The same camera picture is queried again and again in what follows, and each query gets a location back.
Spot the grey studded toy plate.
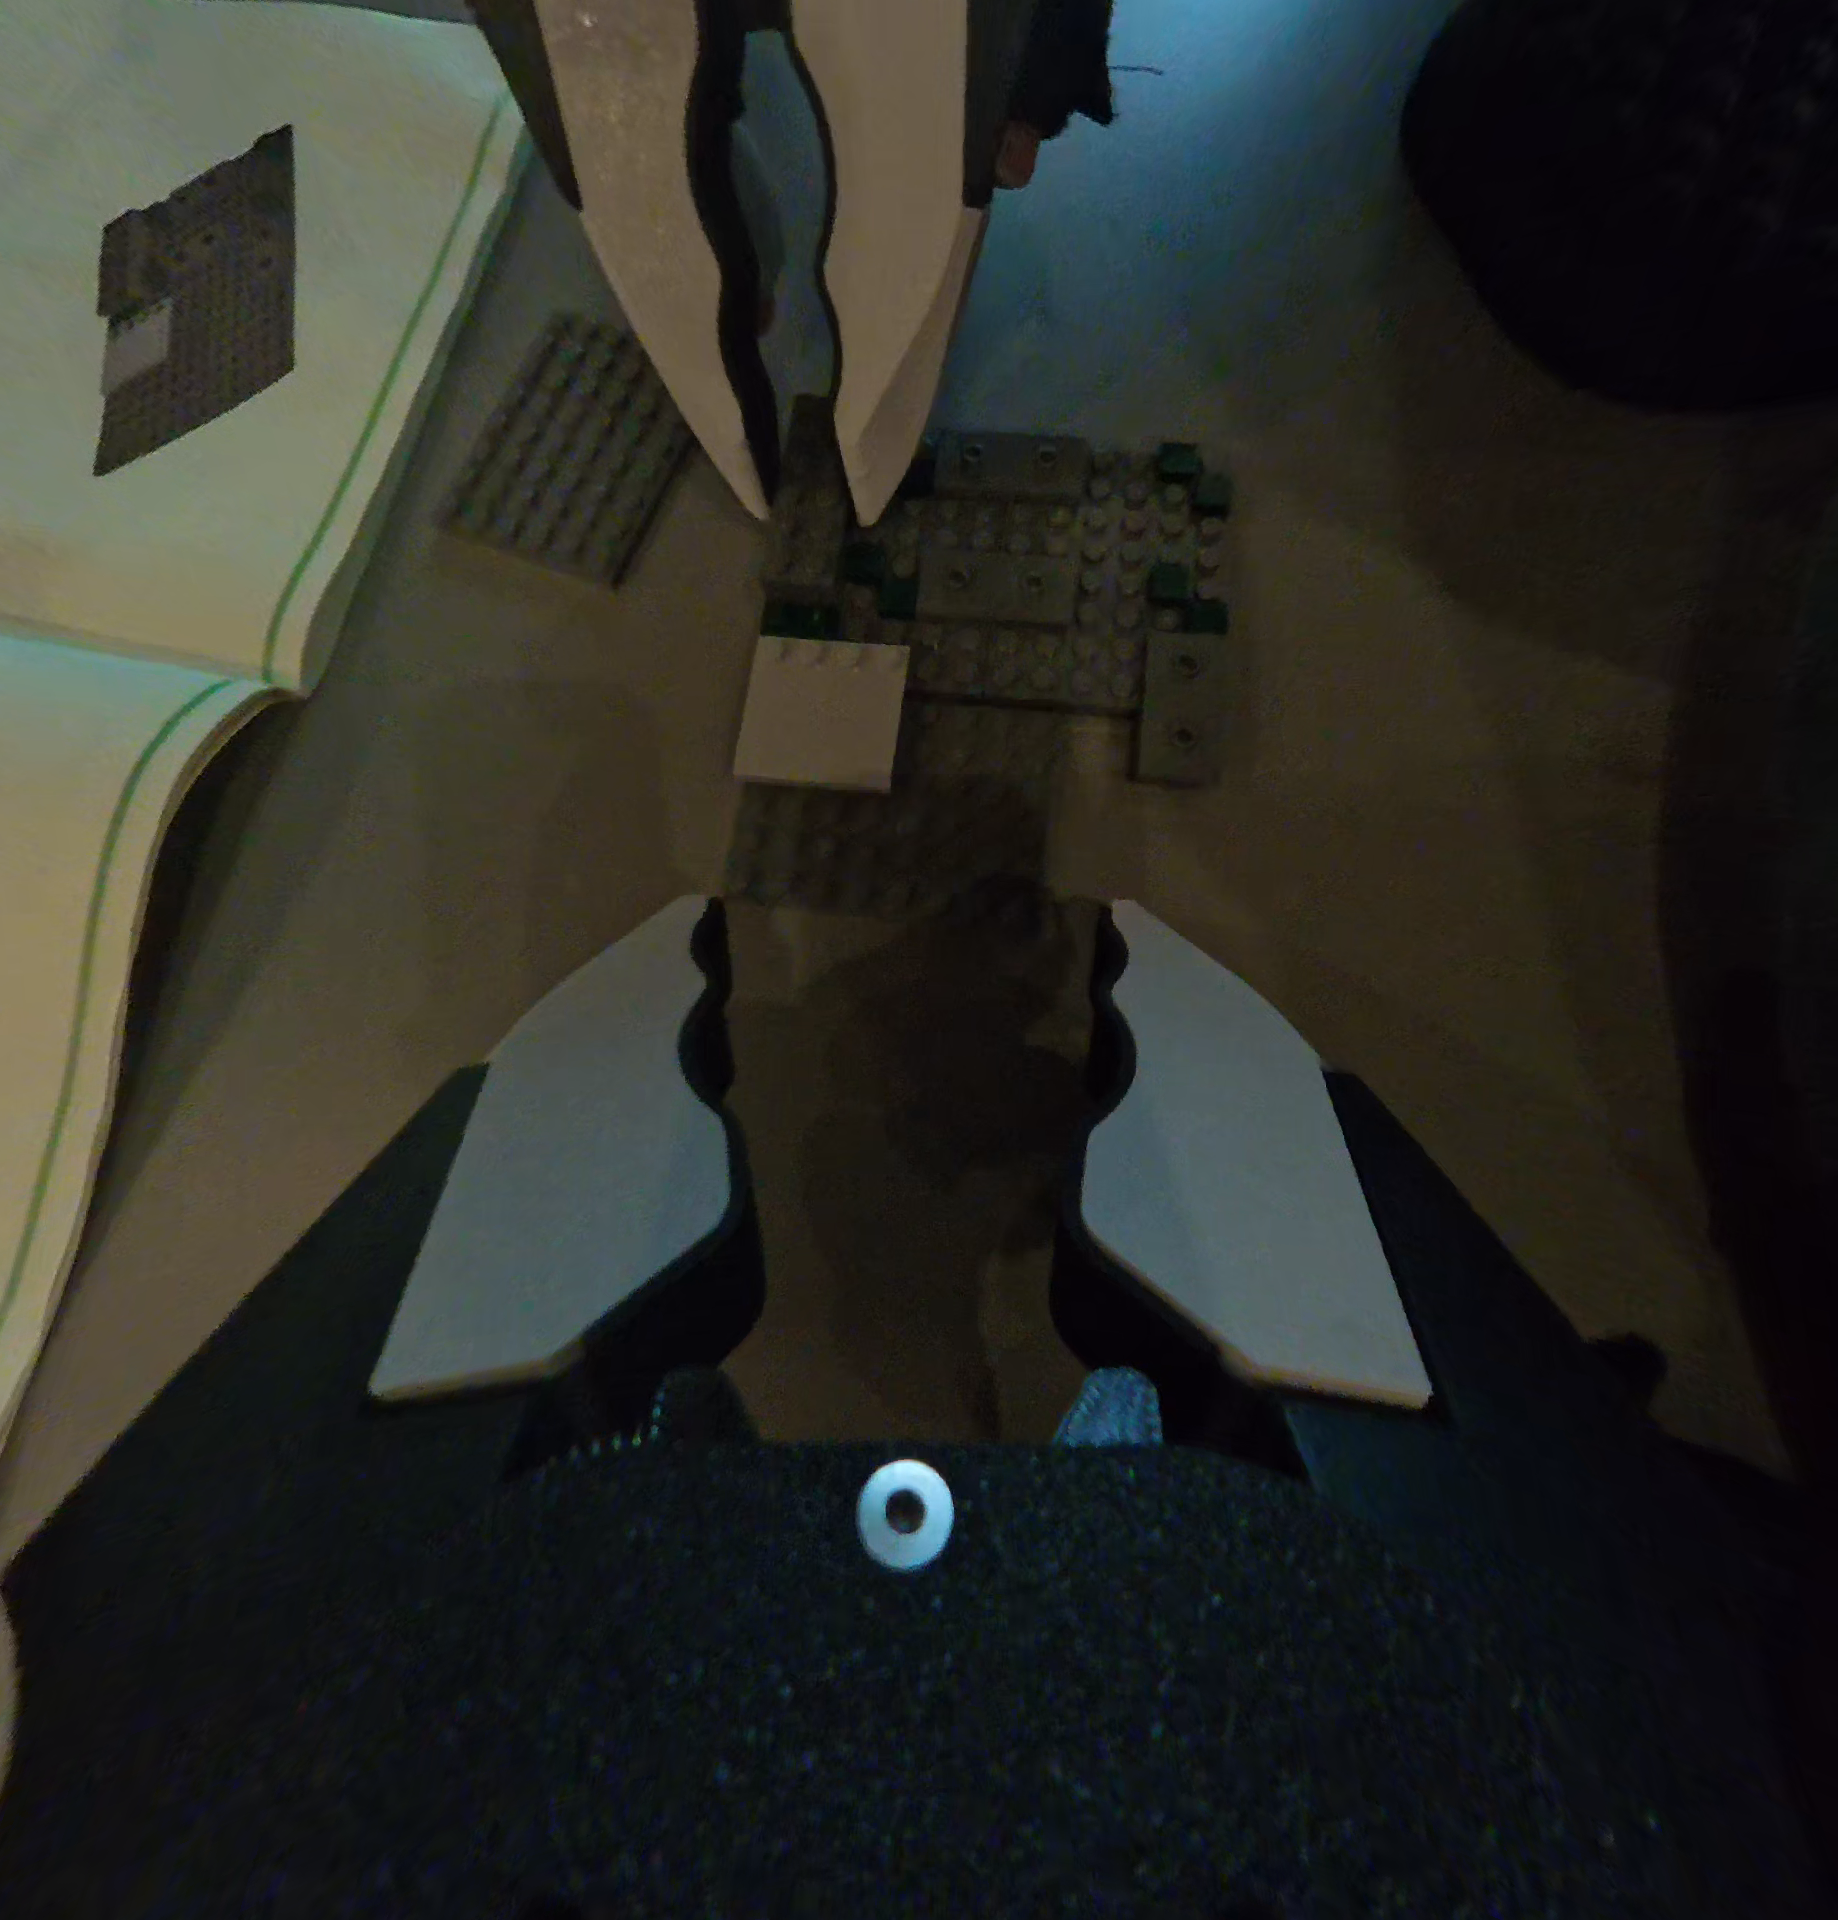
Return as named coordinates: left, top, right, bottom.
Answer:
left=438, top=314, right=699, bottom=592

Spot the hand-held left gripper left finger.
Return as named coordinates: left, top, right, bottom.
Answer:
left=366, top=896, right=759, bottom=1403

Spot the grey toy brick plate assembly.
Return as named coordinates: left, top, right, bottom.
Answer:
left=725, top=393, right=1237, bottom=920

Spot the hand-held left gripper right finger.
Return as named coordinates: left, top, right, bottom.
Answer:
left=1055, top=898, right=1438, bottom=1412

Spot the instruction booklet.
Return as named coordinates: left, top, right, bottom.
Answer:
left=0, top=0, right=543, bottom=1547

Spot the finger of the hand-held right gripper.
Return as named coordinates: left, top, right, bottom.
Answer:
left=790, top=0, right=999, bottom=527
left=533, top=0, right=784, bottom=525

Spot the black mesh pad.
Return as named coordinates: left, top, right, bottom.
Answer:
left=1399, top=0, right=1838, bottom=412

